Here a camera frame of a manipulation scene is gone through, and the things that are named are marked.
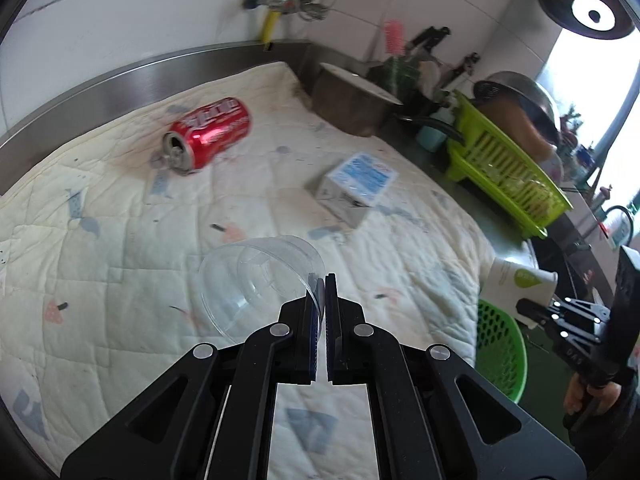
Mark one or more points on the red soda can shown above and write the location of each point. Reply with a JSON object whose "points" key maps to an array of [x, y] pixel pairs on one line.
{"points": [[210, 132]]}

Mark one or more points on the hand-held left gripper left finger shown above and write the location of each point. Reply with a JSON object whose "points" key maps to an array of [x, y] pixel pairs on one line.
{"points": [[312, 332]]}

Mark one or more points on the white paper cup green leaf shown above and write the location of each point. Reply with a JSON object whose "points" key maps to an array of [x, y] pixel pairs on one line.
{"points": [[517, 280]]}

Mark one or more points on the green plastic basket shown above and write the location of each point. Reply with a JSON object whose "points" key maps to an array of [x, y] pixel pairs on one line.
{"points": [[500, 345]]}

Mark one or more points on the clear plastic cup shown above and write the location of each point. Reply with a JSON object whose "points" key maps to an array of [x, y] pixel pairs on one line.
{"points": [[255, 280]]}

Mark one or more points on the person's right hand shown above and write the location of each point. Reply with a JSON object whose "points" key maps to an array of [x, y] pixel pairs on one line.
{"points": [[587, 402]]}

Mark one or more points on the green dish rack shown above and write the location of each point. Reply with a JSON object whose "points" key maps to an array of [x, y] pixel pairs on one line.
{"points": [[500, 170]]}

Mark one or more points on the teal cup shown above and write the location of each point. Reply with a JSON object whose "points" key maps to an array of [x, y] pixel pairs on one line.
{"points": [[431, 136]]}

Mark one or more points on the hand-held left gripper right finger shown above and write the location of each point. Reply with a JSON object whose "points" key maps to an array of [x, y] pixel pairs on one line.
{"points": [[334, 332]]}

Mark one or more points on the brown cooking pot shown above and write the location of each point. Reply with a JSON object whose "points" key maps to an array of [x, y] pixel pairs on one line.
{"points": [[350, 102]]}

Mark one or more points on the green utensil holder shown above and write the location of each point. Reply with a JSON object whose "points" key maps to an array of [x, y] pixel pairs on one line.
{"points": [[402, 77]]}

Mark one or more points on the white blue milk carton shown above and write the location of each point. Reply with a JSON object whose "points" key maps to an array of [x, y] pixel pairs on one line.
{"points": [[357, 182]]}

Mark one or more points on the steel bowl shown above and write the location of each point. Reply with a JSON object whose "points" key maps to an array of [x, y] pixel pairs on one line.
{"points": [[525, 92]]}

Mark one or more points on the white quilted printed mat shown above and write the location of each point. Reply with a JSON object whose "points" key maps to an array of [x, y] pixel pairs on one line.
{"points": [[125, 240]]}

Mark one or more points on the brown clay pot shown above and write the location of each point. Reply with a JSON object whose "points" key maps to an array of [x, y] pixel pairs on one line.
{"points": [[520, 130]]}

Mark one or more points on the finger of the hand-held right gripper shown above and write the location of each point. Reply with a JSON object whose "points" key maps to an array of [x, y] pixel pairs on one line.
{"points": [[565, 309], [560, 332]]}

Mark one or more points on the metal pipe valves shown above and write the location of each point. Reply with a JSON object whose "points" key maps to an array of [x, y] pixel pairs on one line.
{"points": [[285, 2]]}

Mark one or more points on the hanging pan lid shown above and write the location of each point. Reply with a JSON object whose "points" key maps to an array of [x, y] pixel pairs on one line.
{"points": [[590, 2]]}

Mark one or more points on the pink brush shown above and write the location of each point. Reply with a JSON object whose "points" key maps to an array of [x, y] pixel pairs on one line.
{"points": [[394, 37]]}

